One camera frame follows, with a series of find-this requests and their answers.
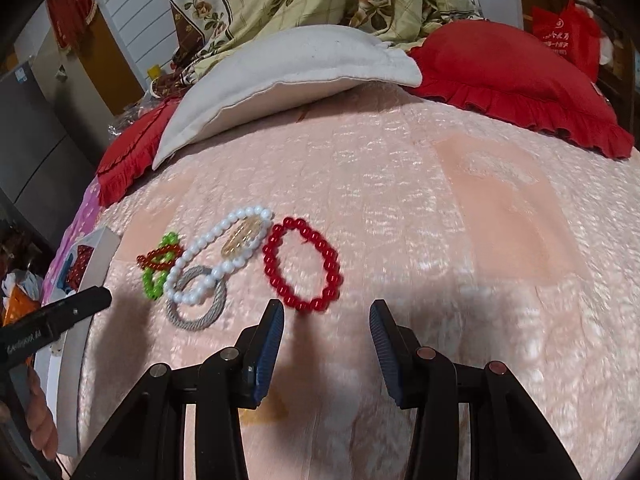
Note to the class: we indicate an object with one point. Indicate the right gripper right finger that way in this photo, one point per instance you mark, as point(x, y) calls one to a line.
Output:
point(510, 437)

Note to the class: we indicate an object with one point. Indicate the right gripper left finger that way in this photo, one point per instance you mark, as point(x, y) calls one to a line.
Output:
point(144, 438)

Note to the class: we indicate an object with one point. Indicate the dark red dotted scrunchie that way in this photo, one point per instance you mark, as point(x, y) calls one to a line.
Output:
point(80, 265)

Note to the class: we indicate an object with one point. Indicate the blue hair claw clip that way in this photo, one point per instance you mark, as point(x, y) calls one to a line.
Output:
point(61, 282)

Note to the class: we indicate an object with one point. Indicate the person's left hand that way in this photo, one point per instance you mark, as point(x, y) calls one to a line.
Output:
point(43, 433)

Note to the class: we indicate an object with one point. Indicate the orange plastic basket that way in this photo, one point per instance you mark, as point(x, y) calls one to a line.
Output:
point(17, 305)

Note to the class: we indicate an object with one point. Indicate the white tray box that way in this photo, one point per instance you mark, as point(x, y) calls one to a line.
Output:
point(59, 364)

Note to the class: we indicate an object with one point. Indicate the purple floral sheet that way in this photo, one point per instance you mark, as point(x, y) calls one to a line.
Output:
point(83, 224)

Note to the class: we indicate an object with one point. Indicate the grey refrigerator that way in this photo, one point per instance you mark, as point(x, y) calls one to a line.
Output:
point(44, 174)

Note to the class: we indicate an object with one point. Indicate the pink bedspread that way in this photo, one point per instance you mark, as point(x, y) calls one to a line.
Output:
point(490, 241)

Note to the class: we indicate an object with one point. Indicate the red ruffled cushion left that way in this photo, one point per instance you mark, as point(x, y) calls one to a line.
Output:
point(132, 153)

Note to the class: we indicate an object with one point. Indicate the red ruffled cushion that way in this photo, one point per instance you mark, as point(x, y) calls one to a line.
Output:
point(504, 73)
point(132, 153)

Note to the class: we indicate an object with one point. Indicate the red ruffled cushion right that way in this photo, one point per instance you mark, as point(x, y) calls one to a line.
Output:
point(504, 73)

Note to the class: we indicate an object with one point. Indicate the white pillow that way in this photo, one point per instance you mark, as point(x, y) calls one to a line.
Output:
point(285, 70)

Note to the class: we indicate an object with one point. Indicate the red shopping bag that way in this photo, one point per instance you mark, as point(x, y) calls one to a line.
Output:
point(572, 34)

